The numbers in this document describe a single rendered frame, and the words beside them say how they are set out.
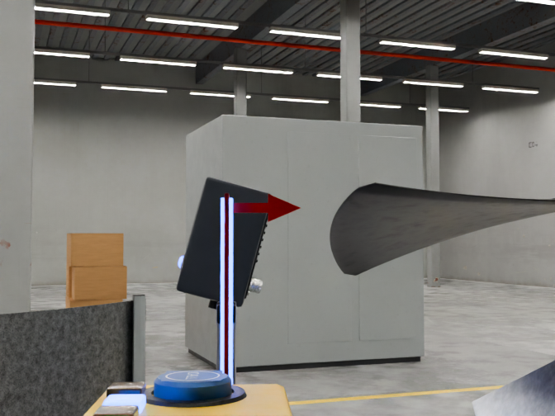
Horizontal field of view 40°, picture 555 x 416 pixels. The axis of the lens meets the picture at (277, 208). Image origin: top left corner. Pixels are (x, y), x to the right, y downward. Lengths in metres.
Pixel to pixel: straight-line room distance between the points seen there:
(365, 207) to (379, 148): 6.63
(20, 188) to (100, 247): 3.90
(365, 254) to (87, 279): 7.86
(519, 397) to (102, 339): 1.93
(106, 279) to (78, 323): 6.16
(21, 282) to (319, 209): 3.13
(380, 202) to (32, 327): 1.79
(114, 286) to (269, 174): 2.60
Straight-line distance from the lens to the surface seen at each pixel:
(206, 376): 0.40
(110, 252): 8.56
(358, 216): 0.63
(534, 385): 0.70
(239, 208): 0.65
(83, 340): 2.44
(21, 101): 4.78
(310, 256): 6.89
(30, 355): 2.31
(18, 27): 4.87
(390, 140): 7.30
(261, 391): 0.42
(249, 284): 1.24
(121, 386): 0.41
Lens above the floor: 1.15
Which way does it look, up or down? 2 degrees up
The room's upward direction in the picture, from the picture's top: straight up
